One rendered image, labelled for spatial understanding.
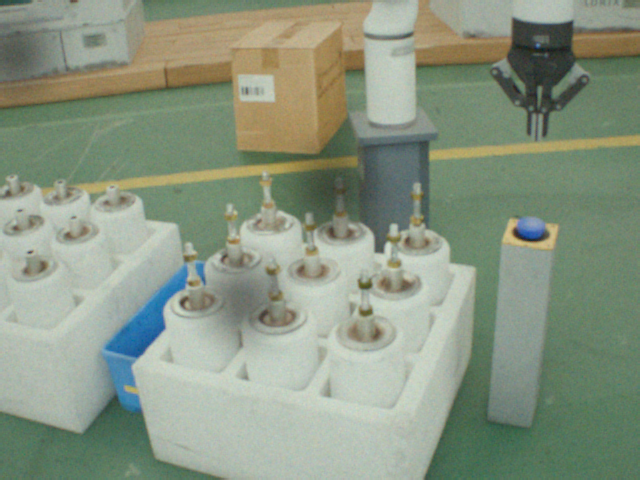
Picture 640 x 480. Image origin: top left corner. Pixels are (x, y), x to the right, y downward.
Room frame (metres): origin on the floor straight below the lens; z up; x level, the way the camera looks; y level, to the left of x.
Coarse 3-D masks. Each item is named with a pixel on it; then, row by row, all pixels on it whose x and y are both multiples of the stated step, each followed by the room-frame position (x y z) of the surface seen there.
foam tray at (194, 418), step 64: (384, 256) 1.10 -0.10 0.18; (448, 320) 0.91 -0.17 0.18; (192, 384) 0.81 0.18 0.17; (256, 384) 0.79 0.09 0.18; (320, 384) 0.79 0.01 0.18; (448, 384) 0.89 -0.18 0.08; (192, 448) 0.82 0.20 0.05; (256, 448) 0.78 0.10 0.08; (320, 448) 0.74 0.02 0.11; (384, 448) 0.70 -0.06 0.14
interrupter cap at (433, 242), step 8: (400, 232) 1.04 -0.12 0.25; (408, 232) 1.04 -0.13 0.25; (432, 232) 1.03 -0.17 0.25; (408, 240) 1.02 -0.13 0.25; (432, 240) 1.01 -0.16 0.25; (440, 240) 1.01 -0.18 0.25; (400, 248) 0.99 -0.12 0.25; (408, 248) 0.99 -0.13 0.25; (416, 248) 1.00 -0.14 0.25; (424, 248) 0.99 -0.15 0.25; (432, 248) 0.99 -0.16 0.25; (440, 248) 0.99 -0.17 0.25
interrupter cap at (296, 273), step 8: (296, 264) 0.97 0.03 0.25; (304, 264) 0.97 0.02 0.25; (328, 264) 0.96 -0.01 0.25; (336, 264) 0.96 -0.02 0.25; (288, 272) 0.95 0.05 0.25; (296, 272) 0.95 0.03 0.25; (304, 272) 0.95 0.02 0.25; (328, 272) 0.94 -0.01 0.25; (336, 272) 0.94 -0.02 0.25; (296, 280) 0.92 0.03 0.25; (304, 280) 0.92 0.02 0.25; (312, 280) 0.92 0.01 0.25; (320, 280) 0.92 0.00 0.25; (328, 280) 0.92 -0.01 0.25
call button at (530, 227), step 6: (522, 222) 0.91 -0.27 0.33; (528, 222) 0.91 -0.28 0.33; (534, 222) 0.90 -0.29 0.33; (540, 222) 0.90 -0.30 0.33; (522, 228) 0.89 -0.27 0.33; (528, 228) 0.89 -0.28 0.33; (534, 228) 0.89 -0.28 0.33; (540, 228) 0.89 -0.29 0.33; (522, 234) 0.90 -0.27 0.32; (528, 234) 0.89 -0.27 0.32; (534, 234) 0.88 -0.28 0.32; (540, 234) 0.89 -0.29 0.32
